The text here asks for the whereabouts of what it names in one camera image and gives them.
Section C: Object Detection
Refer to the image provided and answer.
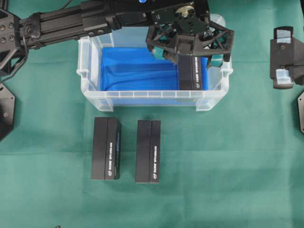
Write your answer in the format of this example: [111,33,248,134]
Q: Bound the clear plastic storage case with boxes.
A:
[77,27,233,112]

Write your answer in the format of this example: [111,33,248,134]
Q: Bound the green table cloth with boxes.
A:
[0,0,304,228]

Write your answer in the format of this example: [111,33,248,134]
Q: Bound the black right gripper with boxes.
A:
[270,26,304,89]

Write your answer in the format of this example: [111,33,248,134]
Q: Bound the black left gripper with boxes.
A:
[144,14,236,69]

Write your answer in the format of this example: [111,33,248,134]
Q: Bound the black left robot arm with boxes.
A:
[0,0,235,82]

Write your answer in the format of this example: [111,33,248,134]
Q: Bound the black D415 box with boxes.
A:
[135,120,161,184]

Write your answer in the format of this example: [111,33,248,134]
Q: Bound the blue cloth liner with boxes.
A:
[100,46,213,106]

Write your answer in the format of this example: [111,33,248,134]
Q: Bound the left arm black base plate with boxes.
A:
[0,84,15,141]

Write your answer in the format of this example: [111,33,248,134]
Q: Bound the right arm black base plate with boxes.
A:
[297,92,304,133]

